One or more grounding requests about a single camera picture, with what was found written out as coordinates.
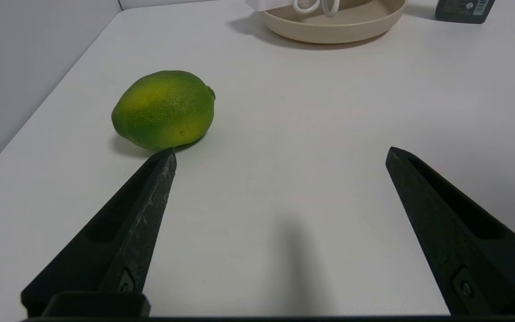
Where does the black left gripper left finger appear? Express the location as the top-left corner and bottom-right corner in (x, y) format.
(21, 147), (177, 317)

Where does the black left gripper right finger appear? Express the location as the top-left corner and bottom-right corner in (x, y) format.
(385, 146), (515, 316)

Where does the white power strip cable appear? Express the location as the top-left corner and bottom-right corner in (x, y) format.
(292, 0), (341, 18)

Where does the beige round plate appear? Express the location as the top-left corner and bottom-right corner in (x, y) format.
(260, 0), (408, 45)

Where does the green lime fruit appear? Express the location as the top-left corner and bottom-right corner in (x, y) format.
(111, 70), (216, 151)

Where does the dark green bottle black cap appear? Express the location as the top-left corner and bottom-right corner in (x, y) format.
(435, 0), (496, 24)

